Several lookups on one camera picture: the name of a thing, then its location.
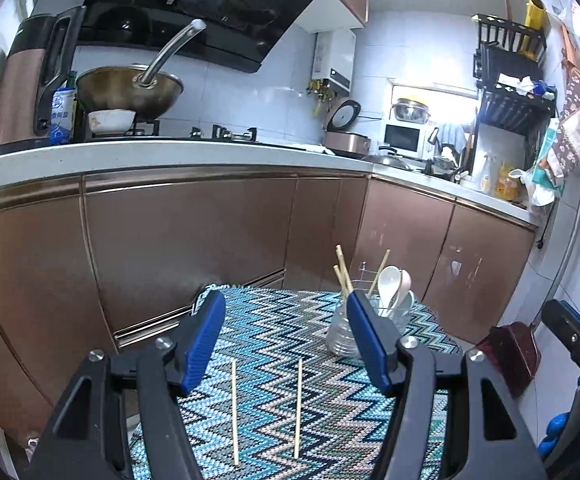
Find wooden chopstick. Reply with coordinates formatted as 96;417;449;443
332;264;350;299
293;358;303;460
230;359;240;467
336;245;353;295
368;248;391;297

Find copper lower cabinets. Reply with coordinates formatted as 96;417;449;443
0;169;535;442

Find black gas stove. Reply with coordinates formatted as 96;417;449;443
75;119;284;148

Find yellow roll on rack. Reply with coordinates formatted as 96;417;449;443
519;0;546;61

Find dark red dustpan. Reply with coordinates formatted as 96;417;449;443
476;322;540;399

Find blue hanging towel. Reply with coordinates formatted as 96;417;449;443
436;124;467;155

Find white microwave oven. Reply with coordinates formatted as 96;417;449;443
383;122;426;158

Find white small bowl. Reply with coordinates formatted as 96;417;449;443
87;108;136;136

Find brass wok with handle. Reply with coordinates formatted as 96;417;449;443
76;18;206;120

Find white water heater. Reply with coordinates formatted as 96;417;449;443
312;28;356;96

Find steel pot on microwave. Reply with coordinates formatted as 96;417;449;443
392;98;430;125

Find copper electric kettle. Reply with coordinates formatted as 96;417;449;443
0;6;86;155

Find floral hanging apron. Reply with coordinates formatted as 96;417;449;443
544;24;580;186

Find white ceramic spoon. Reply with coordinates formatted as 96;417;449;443
377;266;402;318

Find black range hood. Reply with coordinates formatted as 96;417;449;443
78;0;313;74

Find yellow oil bottle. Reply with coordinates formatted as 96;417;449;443
494;162;519;202

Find pink ceramic spoon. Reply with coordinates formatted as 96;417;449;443
394;269;412;308

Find clear utensil holder jar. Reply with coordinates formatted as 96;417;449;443
326;295;414;358

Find glass pot lid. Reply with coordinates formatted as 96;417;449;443
363;146;412;171

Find copper rice cooker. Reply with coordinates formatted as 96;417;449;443
322;98;371;158

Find light blue spoon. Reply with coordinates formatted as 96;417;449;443
395;290;416;318

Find blue gloved hand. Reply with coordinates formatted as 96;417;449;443
537;377;580;462

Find black wall dish rack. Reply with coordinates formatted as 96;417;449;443
472;13;556;136

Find blue salt bag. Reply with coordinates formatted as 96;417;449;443
49;88;76;145

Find zigzag patterned table mat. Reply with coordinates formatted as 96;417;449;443
128;283;464;480

